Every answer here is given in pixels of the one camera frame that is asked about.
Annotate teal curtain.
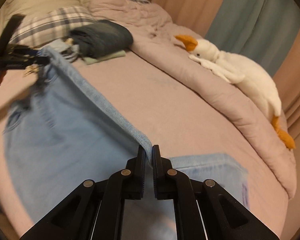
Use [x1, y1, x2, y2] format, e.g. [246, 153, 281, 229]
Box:
[205, 0, 300, 76]

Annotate folded pale green garment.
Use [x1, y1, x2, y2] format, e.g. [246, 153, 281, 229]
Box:
[83, 50, 126, 65]

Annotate pink bed sheet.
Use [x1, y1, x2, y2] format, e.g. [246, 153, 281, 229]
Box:
[0, 52, 288, 236]

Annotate folded dark blue jeans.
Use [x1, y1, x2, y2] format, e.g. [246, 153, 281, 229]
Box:
[69, 20, 134, 59]

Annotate white goose plush toy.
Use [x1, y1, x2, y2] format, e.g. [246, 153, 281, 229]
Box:
[175, 35, 295, 150]

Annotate plaid pillow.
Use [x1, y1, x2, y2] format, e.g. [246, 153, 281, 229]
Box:
[10, 5, 95, 48]

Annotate pink curtain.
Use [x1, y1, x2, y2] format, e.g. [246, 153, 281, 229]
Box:
[152, 0, 300, 137]

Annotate light blue denim pants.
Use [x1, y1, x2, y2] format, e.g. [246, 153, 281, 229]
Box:
[4, 47, 249, 239]

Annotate folded grey-blue pants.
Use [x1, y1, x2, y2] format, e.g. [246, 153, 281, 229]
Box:
[46, 38, 79, 63]

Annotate pink quilted duvet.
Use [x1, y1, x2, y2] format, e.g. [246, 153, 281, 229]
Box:
[88, 0, 297, 198]

